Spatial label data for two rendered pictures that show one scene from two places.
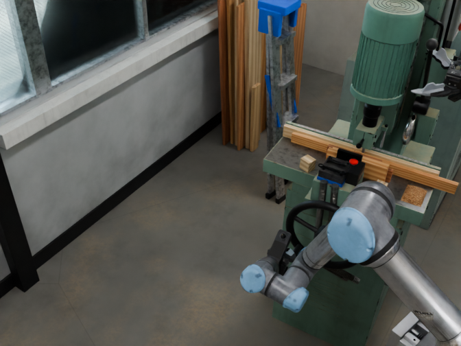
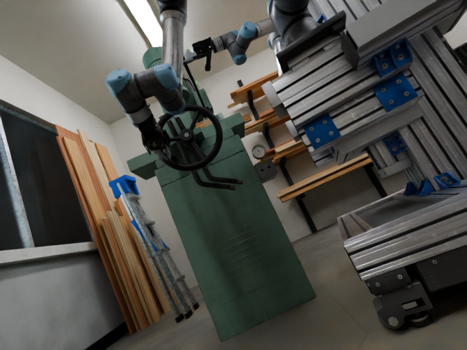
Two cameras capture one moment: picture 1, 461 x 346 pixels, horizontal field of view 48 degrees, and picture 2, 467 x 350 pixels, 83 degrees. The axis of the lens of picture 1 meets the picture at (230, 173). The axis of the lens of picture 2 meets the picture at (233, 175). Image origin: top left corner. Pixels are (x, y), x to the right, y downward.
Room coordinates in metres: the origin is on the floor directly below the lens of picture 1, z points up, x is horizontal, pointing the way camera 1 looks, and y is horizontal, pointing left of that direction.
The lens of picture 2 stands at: (0.34, 0.11, 0.36)
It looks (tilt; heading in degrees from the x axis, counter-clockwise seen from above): 12 degrees up; 329
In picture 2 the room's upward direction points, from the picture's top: 25 degrees counter-clockwise
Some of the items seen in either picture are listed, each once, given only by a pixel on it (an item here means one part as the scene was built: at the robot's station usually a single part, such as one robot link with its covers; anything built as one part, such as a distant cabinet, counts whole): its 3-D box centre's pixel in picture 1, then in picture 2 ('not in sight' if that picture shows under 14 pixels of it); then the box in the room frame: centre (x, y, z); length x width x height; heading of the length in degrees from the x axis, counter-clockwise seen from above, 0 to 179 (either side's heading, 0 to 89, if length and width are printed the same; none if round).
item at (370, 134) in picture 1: (368, 132); not in sight; (1.59, -0.50, 1.03); 0.14 x 0.07 x 0.09; 152
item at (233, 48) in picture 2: not in sight; (238, 51); (1.29, -0.82, 1.26); 0.11 x 0.08 x 0.11; 177
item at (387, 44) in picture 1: (385, 51); (165, 78); (1.58, -0.49, 1.35); 0.18 x 0.18 x 0.31
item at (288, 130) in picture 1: (356, 152); not in sight; (1.61, -0.47, 0.92); 0.60 x 0.02 x 0.05; 62
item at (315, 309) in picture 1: (347, 244); (235, 237); (1.68, -0.54, 0.35); 0.58 x 0.45 x 0.71; 152
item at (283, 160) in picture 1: (343, 182); (188, 144); (1.49, -0.41, 0.87); 0.61 x 0.30 x 0.06; 62
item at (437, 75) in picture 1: (437, 71); (203, 103); (1.69, -0.72, 1.22); 0.09 x 0.08 x 0.15; 152
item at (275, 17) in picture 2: not in sight; (288, 12); (0.83, -0.67, 0.98); 0.13 x 0.12 x 0.14; 149
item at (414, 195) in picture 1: (414, 193); not in sight; (1.39, -0.64, 0.91); 0.10 x 0.07 x 0.02; 152
